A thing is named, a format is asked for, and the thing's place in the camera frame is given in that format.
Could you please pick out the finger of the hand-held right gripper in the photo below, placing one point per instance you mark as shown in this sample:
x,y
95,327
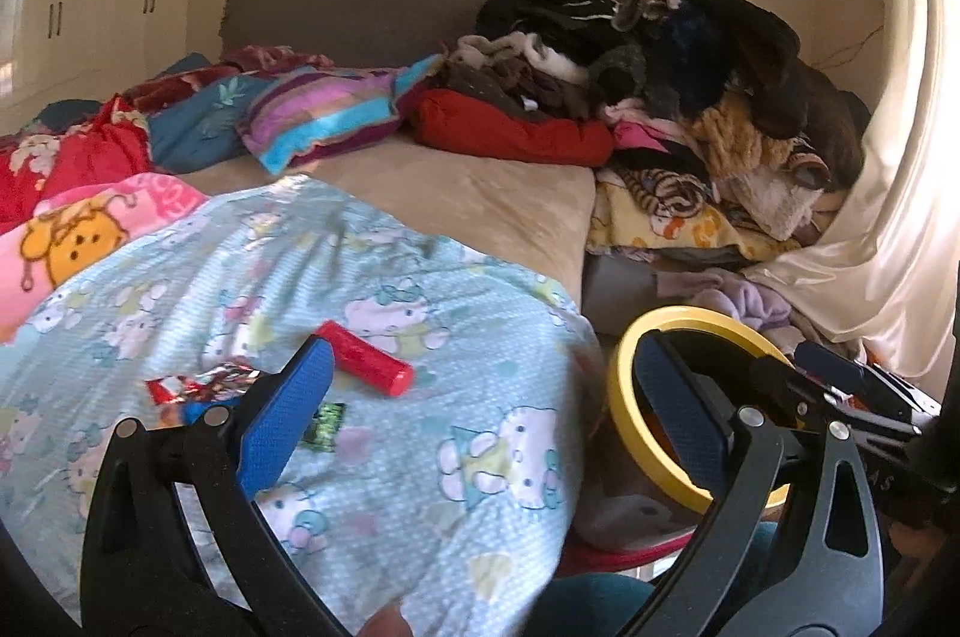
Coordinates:
x,y
787,397
832,367

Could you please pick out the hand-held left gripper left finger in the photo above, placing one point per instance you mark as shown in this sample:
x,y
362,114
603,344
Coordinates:
x,y
281,412

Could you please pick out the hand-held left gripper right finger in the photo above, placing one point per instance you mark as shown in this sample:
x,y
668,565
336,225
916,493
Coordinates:
x,y
679,412

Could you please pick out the green foil wrapper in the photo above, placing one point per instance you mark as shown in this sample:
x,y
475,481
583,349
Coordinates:
x,y
324,427

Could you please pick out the yellow rimmed black trash bin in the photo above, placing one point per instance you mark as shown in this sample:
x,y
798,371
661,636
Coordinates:
x,y
619,382

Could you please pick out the small red foil wrapper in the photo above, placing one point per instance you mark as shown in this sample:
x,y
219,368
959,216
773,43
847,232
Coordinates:
x,y
210,386

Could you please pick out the red snack bar wrapper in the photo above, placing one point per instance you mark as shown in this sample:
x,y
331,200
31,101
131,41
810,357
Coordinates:
x,y
364,358

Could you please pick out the lilac fleece garment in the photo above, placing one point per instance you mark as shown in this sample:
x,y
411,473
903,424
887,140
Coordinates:
x,y
742,307

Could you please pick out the grey storage box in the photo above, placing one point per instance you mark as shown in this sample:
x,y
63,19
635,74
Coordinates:
x,y
622,292

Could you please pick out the white fleece garment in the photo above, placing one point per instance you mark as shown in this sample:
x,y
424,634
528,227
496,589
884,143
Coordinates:
x,y
772,202

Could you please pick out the yellow cartoon blanket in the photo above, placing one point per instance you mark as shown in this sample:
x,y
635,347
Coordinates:
x,y
675,236

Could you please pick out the cream curtain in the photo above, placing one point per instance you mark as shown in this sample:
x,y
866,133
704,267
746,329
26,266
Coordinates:
x,y
900,194

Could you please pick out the light blue cat print blanket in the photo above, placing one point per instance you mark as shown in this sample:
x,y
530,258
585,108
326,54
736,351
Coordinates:
x,y
450,494

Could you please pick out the teal pants leg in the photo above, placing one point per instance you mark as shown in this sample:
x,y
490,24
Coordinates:
x,y
592,607

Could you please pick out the brown striped cloth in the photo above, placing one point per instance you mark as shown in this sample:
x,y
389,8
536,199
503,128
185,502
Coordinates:
x,y
675,194

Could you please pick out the tan fuzzy garment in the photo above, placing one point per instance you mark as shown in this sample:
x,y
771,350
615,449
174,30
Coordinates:
x,y
735,142

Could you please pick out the brown plush coat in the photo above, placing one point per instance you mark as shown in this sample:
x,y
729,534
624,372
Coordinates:
x,y
832,120

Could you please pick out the pink bear print blanket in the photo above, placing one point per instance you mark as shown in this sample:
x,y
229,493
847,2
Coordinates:
x,y
112,217

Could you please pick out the pink garment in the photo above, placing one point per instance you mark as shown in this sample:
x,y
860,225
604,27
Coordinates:
x,y
645,135

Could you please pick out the beige bed sheet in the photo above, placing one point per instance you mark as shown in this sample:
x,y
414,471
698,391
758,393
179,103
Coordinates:
x,y
465,194

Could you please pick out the blue floral quilt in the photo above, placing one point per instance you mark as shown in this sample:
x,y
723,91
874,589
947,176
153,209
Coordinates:
x,y
195,127

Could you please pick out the purple striped pillow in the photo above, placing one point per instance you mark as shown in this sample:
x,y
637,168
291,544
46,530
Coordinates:
x,y
322,116

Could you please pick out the red pillow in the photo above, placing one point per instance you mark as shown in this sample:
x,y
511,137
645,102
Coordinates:
x,y
510,131

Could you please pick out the red printed blanket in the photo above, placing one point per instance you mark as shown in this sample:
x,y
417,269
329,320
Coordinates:
x,y
75,157

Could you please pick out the black plush garment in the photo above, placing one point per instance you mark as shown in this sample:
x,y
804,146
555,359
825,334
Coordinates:
x,y
750,37

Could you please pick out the grey fuzzy garment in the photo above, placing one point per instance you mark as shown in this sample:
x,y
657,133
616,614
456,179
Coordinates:
x,y
622,75

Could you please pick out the navy fuzzy garment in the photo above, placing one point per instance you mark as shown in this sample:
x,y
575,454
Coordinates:
x,y
690,52

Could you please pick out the maroon floral blanket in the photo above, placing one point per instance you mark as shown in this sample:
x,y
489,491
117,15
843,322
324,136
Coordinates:
x,y
277,60

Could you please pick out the brown dotted garment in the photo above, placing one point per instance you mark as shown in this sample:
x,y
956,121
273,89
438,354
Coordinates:
x,y
517,82

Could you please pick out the grey bed headboard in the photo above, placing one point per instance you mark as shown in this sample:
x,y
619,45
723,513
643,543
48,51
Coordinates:
x,y
337,15

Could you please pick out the beige knit scarf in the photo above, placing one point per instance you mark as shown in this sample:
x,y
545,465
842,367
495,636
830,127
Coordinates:
x,y
480,48

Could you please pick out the black jacket with white stripe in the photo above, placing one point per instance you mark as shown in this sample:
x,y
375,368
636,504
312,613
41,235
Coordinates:
x,y
540,0

